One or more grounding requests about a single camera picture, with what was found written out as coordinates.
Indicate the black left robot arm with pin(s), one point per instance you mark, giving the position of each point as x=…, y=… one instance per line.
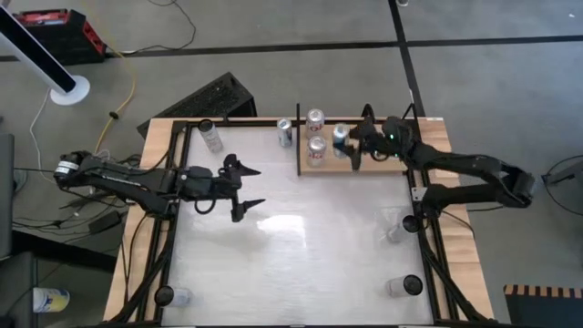
x=136, y=187

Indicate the black power adapter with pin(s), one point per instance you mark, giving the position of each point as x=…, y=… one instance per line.
x=105, y=222

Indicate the black perforated box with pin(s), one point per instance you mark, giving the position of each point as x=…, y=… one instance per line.
x=214, y=98

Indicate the wooden shelf board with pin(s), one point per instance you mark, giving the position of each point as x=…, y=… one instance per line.
x=387, y=167

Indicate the white yellow blue canister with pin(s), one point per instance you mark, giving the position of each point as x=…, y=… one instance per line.
x=50, y=300

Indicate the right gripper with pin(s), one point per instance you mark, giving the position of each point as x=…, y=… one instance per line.
x=394, y=141

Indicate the blue silver Red Bull can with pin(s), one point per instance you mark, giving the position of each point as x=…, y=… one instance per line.
x=284, y=134
x=339, y=136

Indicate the clear bottle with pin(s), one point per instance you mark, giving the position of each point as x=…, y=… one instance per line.
x=210, y=136
x=164, y=296
x=411, y=223

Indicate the grey panel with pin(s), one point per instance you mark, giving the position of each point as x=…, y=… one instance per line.
x=5, y=196

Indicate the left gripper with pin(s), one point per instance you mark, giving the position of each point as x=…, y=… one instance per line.
x=205, y=182

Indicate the red black toolbox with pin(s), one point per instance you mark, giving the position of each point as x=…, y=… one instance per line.
x=64, y=36

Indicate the black metal shelf frame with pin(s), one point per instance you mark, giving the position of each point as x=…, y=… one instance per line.
x=298, y=114

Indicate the black aluminium table frame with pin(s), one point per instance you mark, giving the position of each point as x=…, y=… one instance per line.
x=250, y=122

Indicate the tall white black floor stand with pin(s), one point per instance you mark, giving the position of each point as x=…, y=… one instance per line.
x=68, y=93

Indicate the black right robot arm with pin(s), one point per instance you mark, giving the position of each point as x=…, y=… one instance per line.
x=478, y=164

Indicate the black box orange striped edge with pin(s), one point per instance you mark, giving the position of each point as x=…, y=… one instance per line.
x=546, y=312

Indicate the silver metal bracket plate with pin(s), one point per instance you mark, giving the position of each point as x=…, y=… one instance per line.
x=418, y=193

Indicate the white glossy table sheet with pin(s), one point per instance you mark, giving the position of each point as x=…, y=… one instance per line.
x=237, y=273

